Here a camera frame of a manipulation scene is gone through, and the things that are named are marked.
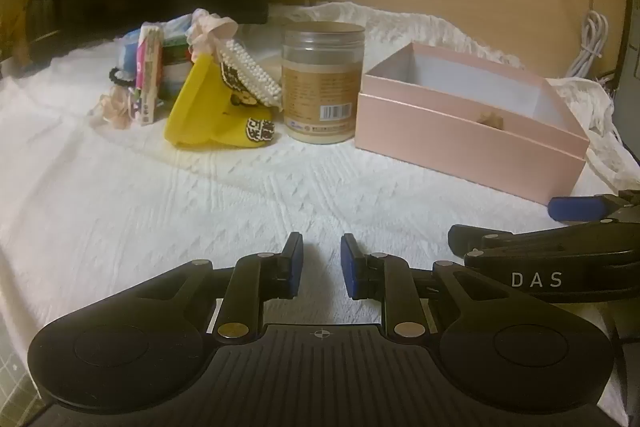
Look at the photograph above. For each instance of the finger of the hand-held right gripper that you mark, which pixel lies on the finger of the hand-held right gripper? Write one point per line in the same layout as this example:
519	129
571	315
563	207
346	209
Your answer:
575	207
480	239

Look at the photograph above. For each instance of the dark object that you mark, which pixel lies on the dark object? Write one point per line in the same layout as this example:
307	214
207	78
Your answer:
45	14

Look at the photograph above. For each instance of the pink lace scrunchie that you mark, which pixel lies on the pink lace scrunchie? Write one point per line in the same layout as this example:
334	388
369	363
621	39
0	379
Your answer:
210	29

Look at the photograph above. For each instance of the pink cardboard box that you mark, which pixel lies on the pink cardboard box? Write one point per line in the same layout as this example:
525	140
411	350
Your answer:
450	132

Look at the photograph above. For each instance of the white textured blanket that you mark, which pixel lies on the white textured blanket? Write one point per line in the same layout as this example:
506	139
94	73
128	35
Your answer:
200	197

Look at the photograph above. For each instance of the blue and white packet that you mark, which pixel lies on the blue and white packet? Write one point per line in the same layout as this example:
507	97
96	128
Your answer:
129	49

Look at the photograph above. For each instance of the clear jar with tan lid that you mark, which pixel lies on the clear jar with tan lid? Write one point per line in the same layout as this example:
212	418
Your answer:
322	87

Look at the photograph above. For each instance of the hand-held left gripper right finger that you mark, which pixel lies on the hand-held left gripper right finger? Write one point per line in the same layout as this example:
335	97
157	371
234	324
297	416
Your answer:
348	267

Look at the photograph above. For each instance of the pale pink ribbon scrunchie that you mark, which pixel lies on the pale pink ribbon scrunchie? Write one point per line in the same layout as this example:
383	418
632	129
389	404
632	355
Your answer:
112	107

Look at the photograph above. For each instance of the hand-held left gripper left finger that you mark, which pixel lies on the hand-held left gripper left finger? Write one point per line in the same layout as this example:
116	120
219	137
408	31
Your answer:
295	264

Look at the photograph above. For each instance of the white pearl hair accessory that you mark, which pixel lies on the white pearl hair accessory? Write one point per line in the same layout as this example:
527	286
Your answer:
255	74

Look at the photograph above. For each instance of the pink and white packet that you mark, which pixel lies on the pink and white packet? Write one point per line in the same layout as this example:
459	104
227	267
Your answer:
149	72

